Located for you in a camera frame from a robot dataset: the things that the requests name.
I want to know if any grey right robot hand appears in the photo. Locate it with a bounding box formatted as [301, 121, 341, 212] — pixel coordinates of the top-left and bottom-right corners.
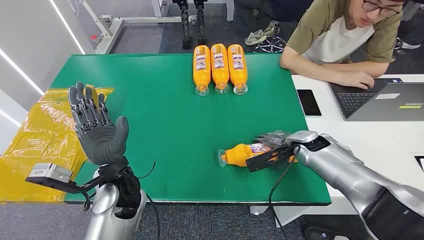
[254, 130, 292, 150]

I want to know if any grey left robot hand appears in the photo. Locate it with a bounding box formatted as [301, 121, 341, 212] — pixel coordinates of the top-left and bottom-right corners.
[68, 81, 130, 166]

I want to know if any orange juice bottle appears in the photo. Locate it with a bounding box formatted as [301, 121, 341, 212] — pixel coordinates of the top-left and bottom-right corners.
[217, 142, 298, 168]
[210, 43, 230, 95]
[193, 44, 212, 97]
[227, 43, 249, 96]

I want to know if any black smartphone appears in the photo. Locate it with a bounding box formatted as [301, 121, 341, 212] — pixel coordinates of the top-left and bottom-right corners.
[296, 89, 323, 118]

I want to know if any yellow wrapped cardboard box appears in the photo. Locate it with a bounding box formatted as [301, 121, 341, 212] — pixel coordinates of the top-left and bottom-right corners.
[0, 85, 116, 205]

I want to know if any green table mat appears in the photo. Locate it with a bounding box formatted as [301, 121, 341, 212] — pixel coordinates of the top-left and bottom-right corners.
[49, 53, 332, 207]

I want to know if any chrome chair base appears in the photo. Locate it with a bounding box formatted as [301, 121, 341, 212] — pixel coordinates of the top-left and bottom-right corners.
[254, 36, 287, 54]

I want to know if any khaki shoe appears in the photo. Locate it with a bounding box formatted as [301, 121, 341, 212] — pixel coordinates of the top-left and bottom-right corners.
[263, 20, 281, 38]
[244, 29, 268, 47]

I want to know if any person's right hand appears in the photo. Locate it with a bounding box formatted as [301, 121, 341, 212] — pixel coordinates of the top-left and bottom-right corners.
[337, 70, 376, 91]

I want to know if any black shoe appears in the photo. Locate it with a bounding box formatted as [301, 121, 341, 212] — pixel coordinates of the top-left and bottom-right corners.
[299, 215, 352, 240]

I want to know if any grey laptop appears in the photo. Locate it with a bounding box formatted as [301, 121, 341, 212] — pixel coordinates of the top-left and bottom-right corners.
[327, 77, 424, 122]

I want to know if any person in background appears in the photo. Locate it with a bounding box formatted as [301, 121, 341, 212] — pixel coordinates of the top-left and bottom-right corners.
[233, 0, 314, 25]

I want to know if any black robot leg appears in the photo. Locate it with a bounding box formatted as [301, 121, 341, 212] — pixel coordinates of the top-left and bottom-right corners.
[172, 0, 194, 51]
[193, 0, 209, 46]

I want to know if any white sneaker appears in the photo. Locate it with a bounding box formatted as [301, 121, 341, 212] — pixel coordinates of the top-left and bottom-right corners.
[400, 41, 423, 51]

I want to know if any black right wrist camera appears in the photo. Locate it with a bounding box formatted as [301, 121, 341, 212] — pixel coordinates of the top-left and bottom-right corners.
[245, 144, 295, 173]

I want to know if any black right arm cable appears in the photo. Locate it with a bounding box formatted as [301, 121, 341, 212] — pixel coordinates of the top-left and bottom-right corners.
[267, 144, 302, 240]

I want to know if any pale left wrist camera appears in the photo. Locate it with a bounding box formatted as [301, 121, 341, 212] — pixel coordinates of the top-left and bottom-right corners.
[25, 162, 74, 186]

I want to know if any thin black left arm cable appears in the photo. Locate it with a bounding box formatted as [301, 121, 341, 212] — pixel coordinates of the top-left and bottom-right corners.
[137, 160, 161, 240]

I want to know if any white metal stand frame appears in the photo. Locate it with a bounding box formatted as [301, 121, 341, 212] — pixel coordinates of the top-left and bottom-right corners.
[79, 0, 235, 56]

